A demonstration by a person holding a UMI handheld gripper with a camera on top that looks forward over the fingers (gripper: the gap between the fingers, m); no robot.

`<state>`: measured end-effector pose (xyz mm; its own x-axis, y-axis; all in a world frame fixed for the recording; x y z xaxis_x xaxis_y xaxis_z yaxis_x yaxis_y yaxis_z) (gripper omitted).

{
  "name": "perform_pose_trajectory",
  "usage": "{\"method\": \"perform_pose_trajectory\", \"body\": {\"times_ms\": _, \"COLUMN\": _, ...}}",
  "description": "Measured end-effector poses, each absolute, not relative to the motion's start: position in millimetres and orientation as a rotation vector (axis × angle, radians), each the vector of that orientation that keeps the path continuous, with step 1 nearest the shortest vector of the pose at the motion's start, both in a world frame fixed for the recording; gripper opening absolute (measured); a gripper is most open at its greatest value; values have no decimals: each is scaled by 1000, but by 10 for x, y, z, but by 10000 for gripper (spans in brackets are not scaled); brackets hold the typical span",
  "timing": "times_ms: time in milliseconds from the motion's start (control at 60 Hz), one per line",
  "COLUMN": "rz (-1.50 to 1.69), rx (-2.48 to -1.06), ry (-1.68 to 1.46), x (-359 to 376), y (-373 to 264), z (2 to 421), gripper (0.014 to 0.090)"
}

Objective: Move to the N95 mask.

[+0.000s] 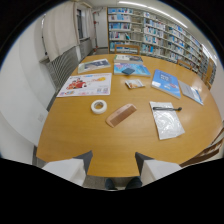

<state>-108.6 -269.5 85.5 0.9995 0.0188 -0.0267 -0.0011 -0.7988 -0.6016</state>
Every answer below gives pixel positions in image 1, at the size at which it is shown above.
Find blue picture book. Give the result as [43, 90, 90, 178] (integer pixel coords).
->
[113, 62, 152, 78]

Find white curtain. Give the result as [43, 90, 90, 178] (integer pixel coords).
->
[42, 1, 81, 62]

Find white tape roll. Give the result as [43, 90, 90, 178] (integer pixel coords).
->
[90, 99, 108, 115]

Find grey blue magazine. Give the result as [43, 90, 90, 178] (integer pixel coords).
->
[77, 58, 112, 75]

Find person's dark shoes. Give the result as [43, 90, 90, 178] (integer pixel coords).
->
[104, 176, 144, 191]

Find black pen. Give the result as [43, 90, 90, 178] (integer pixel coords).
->
[152, 106, 183, 112]

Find library bookshelf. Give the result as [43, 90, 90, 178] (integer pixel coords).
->
[107, 6, 218, 84]

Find small dark blue case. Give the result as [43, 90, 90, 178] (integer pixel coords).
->
[121, 67, 136, 76]

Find large colourful poster sheet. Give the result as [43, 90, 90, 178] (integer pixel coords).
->
[56, 72, 113, 98]

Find stack of books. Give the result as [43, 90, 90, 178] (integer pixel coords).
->
[113, 54, 144, 65]

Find small printed snack packet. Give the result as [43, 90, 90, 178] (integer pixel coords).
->
[124, 78, 146, 90]

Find grey blue thin booklet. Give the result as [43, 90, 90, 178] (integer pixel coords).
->
[177, 79, 205, 106]

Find N95 mask in clear packet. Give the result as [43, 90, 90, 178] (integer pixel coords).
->
[149, 100, 186, 141]

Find blue hardcover book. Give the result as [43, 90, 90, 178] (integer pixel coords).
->
[150, 69, 182, 100]

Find wooden comb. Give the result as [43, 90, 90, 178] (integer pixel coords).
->
[105, 103, 138, 128]

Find grey radiator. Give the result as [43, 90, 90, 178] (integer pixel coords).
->
[46, 39, 94, 91]

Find wooden chair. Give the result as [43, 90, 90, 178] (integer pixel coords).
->
[201, 57, 216, 90]
[114, 43, 141, 56]
[179, 126, 224, 168]
[176, 59, 194, 71]

